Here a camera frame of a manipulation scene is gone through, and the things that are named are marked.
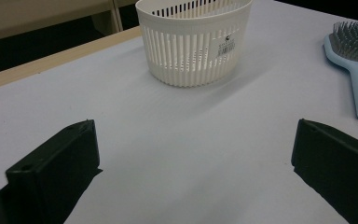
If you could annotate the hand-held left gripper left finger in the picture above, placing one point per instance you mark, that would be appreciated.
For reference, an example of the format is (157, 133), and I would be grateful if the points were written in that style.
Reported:
(59, 168)

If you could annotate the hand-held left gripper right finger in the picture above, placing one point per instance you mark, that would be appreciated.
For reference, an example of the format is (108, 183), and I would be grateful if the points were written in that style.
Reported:
(335, 168)

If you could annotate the white slotted plastic basket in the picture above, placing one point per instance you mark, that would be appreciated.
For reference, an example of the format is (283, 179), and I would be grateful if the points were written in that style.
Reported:
(192, 28)

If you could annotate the beige cabinet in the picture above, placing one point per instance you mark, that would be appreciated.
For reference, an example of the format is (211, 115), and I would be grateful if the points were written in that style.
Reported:
(37, 15)

